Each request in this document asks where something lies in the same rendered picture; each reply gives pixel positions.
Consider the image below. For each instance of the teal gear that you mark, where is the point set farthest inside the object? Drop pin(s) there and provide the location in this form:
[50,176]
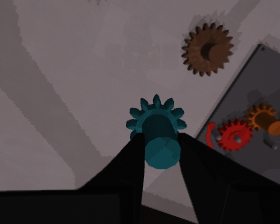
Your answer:
[159,125]

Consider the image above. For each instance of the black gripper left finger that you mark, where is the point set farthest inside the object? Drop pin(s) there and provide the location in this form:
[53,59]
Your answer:
[113,196]

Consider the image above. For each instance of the brown gear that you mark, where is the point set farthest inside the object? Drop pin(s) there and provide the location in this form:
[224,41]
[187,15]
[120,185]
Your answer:
[207,50]

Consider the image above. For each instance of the red gear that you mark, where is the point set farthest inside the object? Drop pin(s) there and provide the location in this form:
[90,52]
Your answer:
[229,131]

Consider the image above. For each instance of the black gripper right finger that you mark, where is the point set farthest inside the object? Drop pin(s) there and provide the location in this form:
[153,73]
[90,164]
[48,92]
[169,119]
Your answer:
[222,191]

